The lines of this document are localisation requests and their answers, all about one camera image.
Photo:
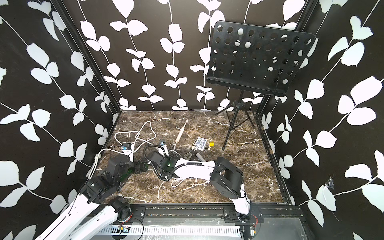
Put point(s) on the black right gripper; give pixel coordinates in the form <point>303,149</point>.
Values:
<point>171,159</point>

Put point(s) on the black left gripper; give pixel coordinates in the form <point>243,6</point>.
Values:
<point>139,169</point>

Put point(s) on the pink electric toothbrush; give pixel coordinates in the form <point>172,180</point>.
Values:
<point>181,132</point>

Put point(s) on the white electric toothbrush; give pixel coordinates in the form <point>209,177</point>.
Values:
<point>198,155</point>

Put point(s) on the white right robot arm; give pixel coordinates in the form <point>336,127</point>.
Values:
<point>221,173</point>

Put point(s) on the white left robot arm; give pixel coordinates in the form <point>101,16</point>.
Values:
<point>92,194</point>

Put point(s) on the blue playing card box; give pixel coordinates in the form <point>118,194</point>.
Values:
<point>200,144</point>

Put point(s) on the black music stand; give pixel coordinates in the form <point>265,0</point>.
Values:
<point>255,59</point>

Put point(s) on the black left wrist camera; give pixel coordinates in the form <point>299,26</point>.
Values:
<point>119,168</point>

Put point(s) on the black front rail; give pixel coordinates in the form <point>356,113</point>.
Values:
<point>258,211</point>

